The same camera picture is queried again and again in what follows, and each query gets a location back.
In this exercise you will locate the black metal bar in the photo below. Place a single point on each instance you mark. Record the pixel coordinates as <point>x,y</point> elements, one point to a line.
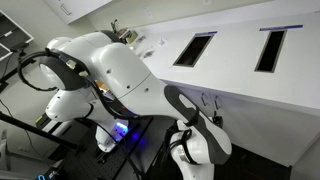
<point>33,130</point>

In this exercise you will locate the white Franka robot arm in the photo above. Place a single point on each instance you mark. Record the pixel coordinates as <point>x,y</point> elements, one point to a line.
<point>126,76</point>

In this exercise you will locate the white upper wall cabinet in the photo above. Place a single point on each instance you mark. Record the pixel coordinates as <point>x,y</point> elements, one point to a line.
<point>83,8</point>

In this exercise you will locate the black device with blue light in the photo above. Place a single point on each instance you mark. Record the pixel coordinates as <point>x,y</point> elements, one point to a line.
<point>46,175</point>

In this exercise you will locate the short blue tape strip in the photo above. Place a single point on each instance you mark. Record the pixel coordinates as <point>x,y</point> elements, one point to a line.
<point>206,33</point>

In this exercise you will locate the long blue tape strip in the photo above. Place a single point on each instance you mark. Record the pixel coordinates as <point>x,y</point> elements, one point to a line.
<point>281,27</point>

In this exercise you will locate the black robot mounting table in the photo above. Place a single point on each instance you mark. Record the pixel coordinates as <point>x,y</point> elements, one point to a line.
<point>150,140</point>

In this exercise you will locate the computer monitor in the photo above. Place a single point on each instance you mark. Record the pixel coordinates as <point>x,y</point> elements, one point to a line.
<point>13,36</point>

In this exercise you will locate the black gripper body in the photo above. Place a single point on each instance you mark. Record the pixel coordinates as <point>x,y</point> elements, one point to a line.
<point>217,120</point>

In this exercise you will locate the robot control box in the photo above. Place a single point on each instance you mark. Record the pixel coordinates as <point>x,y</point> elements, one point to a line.
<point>41,120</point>

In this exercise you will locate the white wall outlet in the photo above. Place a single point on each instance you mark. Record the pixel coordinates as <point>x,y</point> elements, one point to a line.
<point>148,12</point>

